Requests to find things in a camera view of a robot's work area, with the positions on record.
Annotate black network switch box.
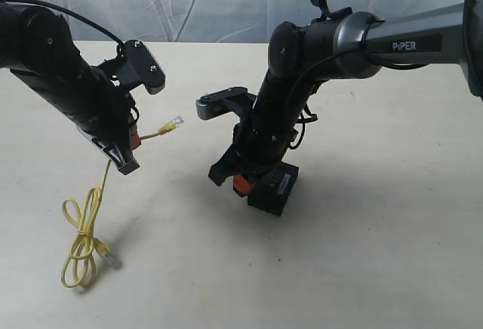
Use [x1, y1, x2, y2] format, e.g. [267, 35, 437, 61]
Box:
[247, 162, 299, 217]

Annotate yellow ethernet cable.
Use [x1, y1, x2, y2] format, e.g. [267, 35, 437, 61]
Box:
[61, 115, 186, 290]

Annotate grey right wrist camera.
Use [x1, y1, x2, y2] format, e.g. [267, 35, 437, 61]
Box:
[195, 87, 257, 121]

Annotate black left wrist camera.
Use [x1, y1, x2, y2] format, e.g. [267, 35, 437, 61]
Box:
[98, 40, 165, 95]

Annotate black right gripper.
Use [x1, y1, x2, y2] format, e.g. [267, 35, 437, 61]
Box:
[208, 118, 298, 196]

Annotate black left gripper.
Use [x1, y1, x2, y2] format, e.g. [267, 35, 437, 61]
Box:
[66, 80, 141, 175]

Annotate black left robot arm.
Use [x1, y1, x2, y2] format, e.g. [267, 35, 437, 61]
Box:
[1, 2, 139, 175]

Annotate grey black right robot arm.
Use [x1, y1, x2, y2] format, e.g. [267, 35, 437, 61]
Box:
[197, 0, 482, 195]

